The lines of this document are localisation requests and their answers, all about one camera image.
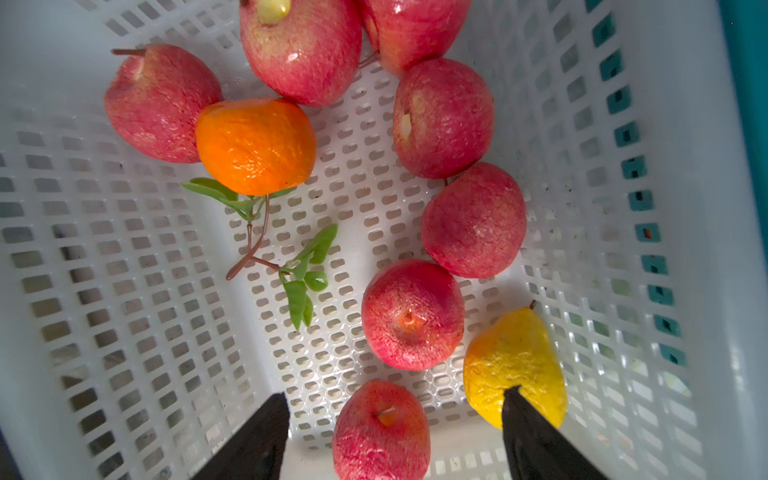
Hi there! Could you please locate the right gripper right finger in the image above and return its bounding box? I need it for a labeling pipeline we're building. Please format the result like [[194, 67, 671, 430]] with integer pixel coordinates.
[[502, 385, 607, 480]]

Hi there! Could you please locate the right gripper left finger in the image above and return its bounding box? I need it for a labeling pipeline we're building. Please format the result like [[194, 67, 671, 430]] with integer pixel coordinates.
[[193, 393, 290, 480]]

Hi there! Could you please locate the red apple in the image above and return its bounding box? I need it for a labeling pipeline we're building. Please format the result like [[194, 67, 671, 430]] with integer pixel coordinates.
[[421, 162, 527, 279], [104, 44, 223, 164], [332, 380, 431, 479], [393, 58, 495, 179], [361, 259, 465, 371], [239, 0, 362, 107]]

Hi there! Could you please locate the yellow lemon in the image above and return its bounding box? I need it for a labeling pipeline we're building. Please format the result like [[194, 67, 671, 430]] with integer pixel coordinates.
[[463, 305, 567, 429]]

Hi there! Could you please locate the white plastic basket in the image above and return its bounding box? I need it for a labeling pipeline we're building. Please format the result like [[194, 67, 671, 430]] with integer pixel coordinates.
[[1, 1, 767, 479]]

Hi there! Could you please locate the green leaf twig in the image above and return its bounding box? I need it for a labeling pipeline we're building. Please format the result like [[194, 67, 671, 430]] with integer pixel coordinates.
[[181, 176, 340, 331]]

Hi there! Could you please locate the small orange tangerine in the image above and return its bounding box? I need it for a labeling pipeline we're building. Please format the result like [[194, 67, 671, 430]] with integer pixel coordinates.
[[196, 98, 317, 197]]

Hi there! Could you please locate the red apple top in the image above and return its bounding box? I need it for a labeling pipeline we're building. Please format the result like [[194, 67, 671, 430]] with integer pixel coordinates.
[[239, 0, 362, 107]]

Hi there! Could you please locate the red lychee fruit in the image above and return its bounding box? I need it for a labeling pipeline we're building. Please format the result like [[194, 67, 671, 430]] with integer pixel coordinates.
[[358, 0, 471, 77]]

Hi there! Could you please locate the teal plastic basket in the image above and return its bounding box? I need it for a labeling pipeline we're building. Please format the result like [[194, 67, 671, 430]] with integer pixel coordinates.
[[719, 0, 767, 245]]

